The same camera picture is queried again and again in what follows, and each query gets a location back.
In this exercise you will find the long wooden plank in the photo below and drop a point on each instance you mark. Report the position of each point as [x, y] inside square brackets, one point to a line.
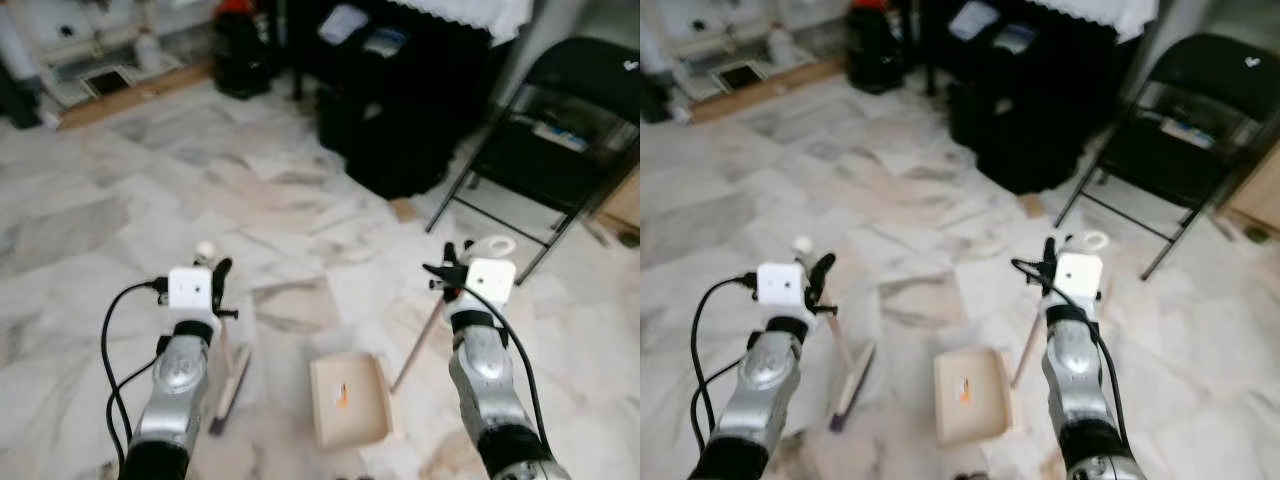
[760, 92]
[130, 97]

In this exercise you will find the black folding chair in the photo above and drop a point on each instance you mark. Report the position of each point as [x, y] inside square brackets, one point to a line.
[1215, 65]
[580, 70]

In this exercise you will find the white cluttered low shelf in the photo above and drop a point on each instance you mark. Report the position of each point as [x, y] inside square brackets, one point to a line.
[90, 40]
[720, 35]

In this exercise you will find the grey case with blue label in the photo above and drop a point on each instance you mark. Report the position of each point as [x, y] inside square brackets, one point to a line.
[385, 42]
[1015, 38]

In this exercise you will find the black backpack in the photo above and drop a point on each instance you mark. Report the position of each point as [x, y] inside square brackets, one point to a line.
[410, 140]
[1040, 135]

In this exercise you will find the wooden broom with purple bristles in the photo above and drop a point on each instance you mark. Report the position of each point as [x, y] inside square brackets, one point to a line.
[232, 385]
[855, 385]

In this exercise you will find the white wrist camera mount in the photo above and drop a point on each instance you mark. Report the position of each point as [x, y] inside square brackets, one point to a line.
[1078, 275]
[780, 285]
[490, 280]
[190, 287]

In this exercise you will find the small brown cardboard piece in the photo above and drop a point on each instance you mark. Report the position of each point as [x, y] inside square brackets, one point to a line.
[1033, 205]
[403, 208]

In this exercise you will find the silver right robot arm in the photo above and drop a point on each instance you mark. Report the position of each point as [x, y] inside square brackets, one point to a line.
[1075, 380]
[485, 380]

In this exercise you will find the white bag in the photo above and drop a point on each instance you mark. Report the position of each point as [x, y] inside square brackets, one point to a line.
[560, 135]
[1190, 130]

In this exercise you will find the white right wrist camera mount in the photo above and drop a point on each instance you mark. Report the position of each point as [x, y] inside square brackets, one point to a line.
[490, 280]
[1078, 275]

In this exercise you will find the small green disc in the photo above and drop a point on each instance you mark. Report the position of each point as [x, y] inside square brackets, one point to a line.
[1256, 233]
[630, 238]

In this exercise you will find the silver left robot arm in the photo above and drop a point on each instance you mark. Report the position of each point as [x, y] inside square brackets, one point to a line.
[175, 380]
[765, 375]

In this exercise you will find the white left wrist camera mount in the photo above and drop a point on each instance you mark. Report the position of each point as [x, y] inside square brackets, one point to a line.
[190, 287]
[780, 285]

